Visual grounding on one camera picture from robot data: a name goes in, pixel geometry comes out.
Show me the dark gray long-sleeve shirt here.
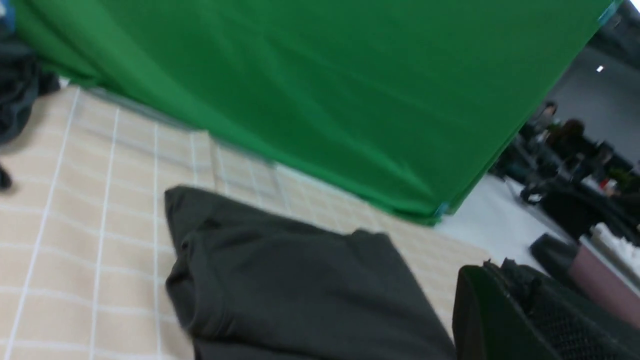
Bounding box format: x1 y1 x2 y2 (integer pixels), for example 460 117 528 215
164 186 456 360

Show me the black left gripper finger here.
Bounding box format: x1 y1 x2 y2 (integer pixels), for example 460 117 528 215
452 259 640 360

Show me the green backdrop cloth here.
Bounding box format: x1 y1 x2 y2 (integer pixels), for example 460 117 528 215
10 0 620 225

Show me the beige grid-pattern tablecloth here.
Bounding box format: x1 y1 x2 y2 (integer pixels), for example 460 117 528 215
0 86 490 360

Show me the dark gray garment in pile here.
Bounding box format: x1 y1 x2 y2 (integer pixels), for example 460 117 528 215
0 20 61 191

